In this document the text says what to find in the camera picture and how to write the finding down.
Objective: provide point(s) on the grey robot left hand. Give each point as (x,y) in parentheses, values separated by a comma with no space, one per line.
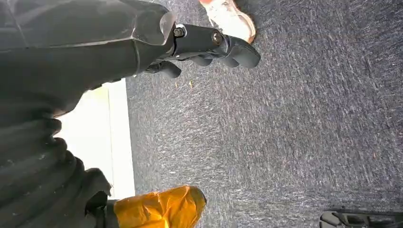
(78,37)

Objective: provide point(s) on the robot left arm ribbed sleeve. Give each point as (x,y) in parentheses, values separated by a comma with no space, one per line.
(31,176)

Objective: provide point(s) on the white shoe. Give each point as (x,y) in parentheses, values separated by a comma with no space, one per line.
(230,19)

